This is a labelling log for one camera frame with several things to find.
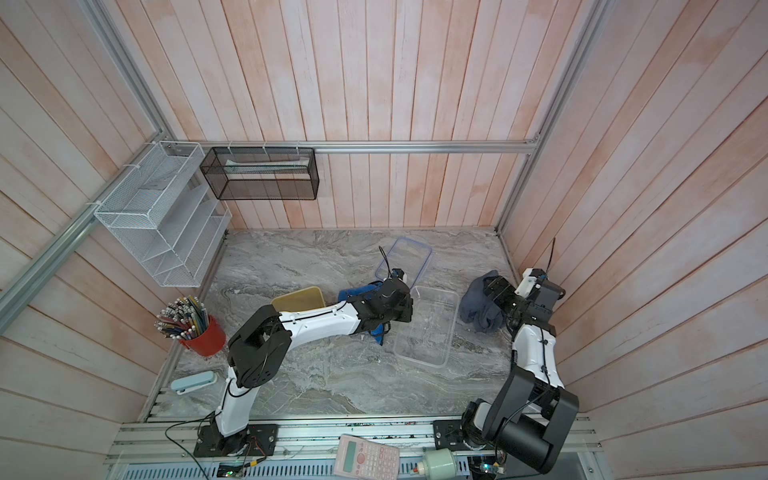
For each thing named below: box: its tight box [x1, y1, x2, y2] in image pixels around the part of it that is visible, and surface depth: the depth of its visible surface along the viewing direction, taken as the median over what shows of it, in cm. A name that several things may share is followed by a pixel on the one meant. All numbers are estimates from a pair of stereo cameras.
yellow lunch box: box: [271, 286, 326, 313], surface depth 98 cm
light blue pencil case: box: [170, 371, 218, 395], surface depth 82 cm
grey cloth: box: [460, 270, 505, 334], surface depth 88 cm
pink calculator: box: [333, 434, 401, 480], surface depth 71 cm
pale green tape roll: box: [423, 448, 456, 480], surface depth 65 cm
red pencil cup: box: [154, 295, 226, 357], surface depth 79 cm
